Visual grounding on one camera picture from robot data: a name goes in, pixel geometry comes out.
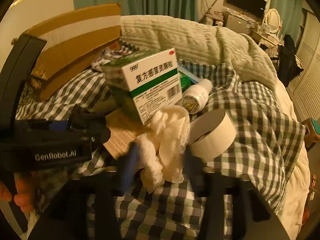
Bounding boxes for wooden stool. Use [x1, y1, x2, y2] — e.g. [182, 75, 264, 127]
[301, 117, 320, 153]

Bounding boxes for white dressing table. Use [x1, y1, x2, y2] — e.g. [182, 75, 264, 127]
[251, 27, 285, 48]

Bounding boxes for white knitted blanket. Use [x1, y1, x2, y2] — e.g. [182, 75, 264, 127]
[120, 15, 287, 91]

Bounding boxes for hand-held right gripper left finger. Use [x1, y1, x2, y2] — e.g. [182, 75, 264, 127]
[46, 141, 140, 240]

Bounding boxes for leaning stick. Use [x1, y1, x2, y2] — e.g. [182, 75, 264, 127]
[203, 0, 225, 23]

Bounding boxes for green white medicine box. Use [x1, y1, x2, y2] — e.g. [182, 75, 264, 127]
[102, 47, 183, 126]

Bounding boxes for grey small fridge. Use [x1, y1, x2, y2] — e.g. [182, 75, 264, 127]
[223, 11, 253, 35]

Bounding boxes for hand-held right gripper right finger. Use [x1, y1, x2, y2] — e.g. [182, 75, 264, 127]
[183, 150, 273, 240]

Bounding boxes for white tape roll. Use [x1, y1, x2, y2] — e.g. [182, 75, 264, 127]
[187, 109, 237, 163]

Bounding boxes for beige printed small box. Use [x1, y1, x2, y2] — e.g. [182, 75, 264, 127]
[103, 109, 141, 160]

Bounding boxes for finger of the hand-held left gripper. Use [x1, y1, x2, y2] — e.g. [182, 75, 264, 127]
[71, 108, 108, 131]
[75, 127, 112, 144]

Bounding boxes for person's left hand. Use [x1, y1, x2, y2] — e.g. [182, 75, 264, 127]
[0, 177, 35, 213]

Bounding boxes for white louvered closet door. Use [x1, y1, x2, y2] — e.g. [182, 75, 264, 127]
[286, 12, 320, 121]

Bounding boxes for plush toy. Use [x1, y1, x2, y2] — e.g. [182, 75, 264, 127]
[136, 105, 191, 193]

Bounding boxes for green small box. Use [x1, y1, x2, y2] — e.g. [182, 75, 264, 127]
[178, 64, 201, 92]

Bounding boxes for dark hanging clothes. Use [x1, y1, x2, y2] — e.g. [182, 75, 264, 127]
[277, 34, 304, 87]

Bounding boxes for cream duvet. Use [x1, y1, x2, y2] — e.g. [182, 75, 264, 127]
[274, 79, 312, 233]

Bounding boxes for white plastic bottle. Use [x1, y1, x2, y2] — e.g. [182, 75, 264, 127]
[182, 79, 213, 115]

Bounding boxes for floral black white packet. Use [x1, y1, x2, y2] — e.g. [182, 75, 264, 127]
[91, 39, 137, 72]

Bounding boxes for white oval mirror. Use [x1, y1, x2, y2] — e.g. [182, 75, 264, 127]
[262, 8, 282, 34]

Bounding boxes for black television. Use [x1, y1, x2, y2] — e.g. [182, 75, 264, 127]
[226, 0, 267, 19]

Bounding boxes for brown cardboard box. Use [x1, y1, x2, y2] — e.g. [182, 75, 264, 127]
[24, 2, 122, 101]

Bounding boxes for checked blanket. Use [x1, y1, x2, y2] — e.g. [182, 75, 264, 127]
[15, 60, 307, 240]

